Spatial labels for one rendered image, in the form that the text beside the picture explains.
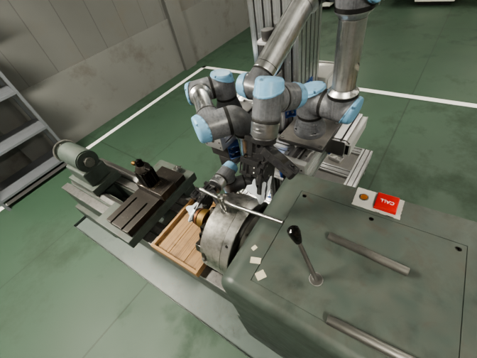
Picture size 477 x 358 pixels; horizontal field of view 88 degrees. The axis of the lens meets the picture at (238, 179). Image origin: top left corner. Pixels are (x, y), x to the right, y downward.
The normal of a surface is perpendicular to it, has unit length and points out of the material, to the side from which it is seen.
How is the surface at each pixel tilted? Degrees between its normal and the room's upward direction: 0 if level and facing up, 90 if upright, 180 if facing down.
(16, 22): 90
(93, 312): 0
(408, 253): 0
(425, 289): 0
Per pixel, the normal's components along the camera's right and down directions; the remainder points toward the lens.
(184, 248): -0.17, -0.67
